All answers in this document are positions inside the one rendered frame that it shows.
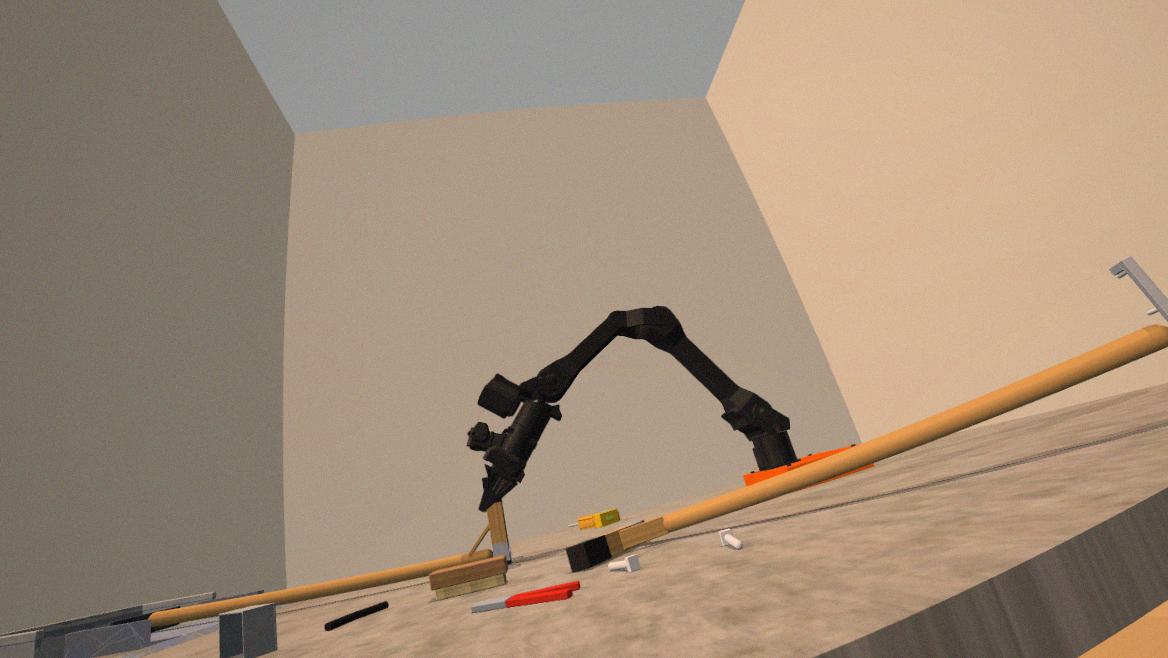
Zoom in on orange-handled screwdriver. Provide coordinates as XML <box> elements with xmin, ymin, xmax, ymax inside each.
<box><xmin>568</xmin><ymin>514</ymin><xmax>596</xmax><ymax>529</ymax></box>

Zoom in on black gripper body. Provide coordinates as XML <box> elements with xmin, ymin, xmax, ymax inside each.
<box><xmin>484</xmin><ymin>423</ymin><xmax>538</xmax><ymax>483</ymax></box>

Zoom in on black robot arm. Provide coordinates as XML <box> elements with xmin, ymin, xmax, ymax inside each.
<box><xmin>467</xmin><ymin>306</ymin><xmax>801</xmax><ymax>471</ymax></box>

